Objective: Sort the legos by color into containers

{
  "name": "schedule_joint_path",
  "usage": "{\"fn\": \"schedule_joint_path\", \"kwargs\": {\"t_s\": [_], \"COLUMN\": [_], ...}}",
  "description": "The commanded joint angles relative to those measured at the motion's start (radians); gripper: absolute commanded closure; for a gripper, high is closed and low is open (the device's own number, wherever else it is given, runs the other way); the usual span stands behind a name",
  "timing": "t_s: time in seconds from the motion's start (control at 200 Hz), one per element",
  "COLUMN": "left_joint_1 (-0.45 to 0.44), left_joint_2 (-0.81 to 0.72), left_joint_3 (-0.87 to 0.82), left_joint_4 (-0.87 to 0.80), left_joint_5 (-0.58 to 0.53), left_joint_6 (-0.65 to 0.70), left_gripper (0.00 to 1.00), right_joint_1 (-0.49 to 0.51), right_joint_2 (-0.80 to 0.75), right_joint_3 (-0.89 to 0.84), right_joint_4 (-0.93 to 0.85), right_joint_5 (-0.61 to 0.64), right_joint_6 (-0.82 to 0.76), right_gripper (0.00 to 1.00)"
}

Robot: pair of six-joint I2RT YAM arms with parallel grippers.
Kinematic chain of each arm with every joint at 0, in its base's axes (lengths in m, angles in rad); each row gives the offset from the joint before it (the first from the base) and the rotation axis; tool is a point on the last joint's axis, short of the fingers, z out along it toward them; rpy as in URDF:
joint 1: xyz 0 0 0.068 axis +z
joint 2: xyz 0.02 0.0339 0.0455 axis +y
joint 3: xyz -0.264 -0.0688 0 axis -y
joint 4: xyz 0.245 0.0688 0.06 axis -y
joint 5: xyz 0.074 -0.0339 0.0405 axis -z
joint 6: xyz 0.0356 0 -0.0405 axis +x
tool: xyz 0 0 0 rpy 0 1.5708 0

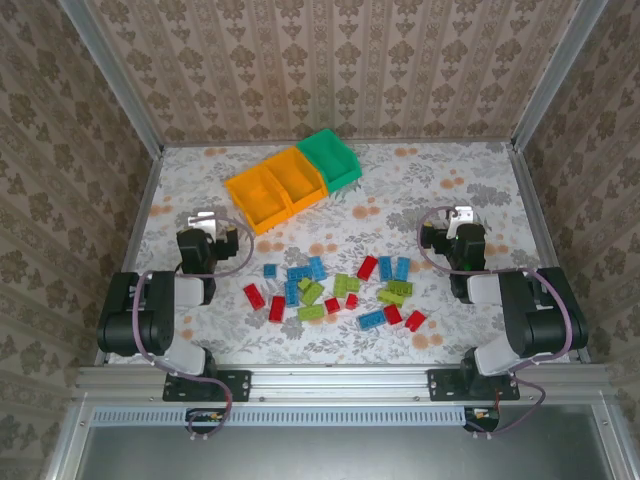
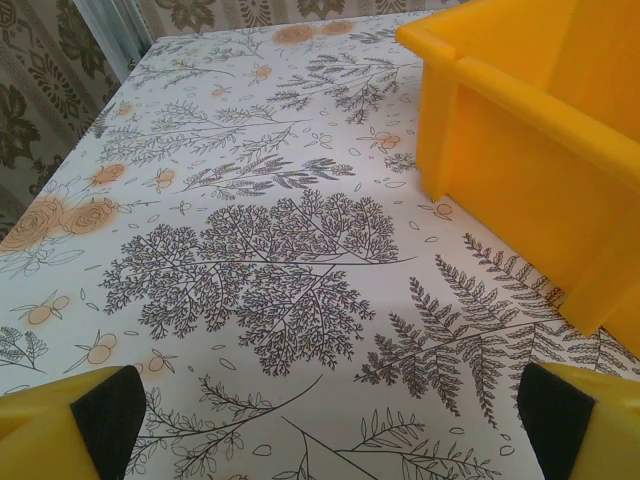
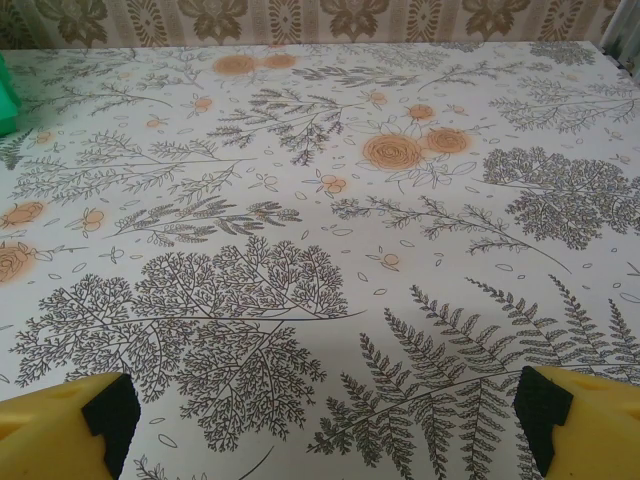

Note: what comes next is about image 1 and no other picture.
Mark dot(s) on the orange plastic bin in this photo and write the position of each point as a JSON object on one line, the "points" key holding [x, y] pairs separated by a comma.
{"points": [[255, 200], [295, 175]]}

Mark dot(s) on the small blue lego brick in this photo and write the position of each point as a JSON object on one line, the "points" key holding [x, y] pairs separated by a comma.
{"points": [[270, 270]]}

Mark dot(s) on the small green lego brick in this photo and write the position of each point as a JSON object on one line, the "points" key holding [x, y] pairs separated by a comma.
{"points": [[353, 283], [304, 284]]}

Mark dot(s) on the small red lego brick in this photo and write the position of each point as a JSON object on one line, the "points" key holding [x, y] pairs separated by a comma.
{"points": [[351, 301], [332, 305]]}

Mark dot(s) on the green plastic bin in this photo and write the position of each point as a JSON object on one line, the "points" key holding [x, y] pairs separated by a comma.
{"points": [[327, 155]]}

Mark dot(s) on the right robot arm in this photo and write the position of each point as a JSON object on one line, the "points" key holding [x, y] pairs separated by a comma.
{"points": [[530, 320]]}

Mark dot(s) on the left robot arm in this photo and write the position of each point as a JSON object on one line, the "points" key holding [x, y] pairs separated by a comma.
{"points": [[150, 320]]}

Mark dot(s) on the floral patterned table mat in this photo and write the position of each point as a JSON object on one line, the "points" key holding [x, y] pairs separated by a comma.
{"points": [[450, 175]]}

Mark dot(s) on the grey metal panel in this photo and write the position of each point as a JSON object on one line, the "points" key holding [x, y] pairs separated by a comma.
{"points": [[325, 455]]}

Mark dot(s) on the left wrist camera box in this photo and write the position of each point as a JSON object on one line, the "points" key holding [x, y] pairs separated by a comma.
{"points": [[202, 222]]}

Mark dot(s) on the aluminium side rail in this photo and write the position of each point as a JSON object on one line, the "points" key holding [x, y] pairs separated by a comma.
{"points": [[531, 200], [144, 200]]}

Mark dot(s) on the thin aluminium rail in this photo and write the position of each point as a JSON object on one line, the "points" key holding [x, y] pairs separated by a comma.
{"points": [[425, 141]]}

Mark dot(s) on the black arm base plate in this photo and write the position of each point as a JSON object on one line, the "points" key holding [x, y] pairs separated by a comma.
{"points": [[240, 385], [440, 385]]}

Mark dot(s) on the wide aluminium mounting rail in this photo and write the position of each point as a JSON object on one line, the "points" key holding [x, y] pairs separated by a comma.
{"points": [[340, 382]]}

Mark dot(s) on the slanted aluminium frame post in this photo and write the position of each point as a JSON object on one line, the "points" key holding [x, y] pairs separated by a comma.
{"points": [[120, 85], [555, 75]]}

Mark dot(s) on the aluminium lower frame bar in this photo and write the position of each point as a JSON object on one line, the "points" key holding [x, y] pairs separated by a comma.
{"points": [[612, 440], [65, 440]]}

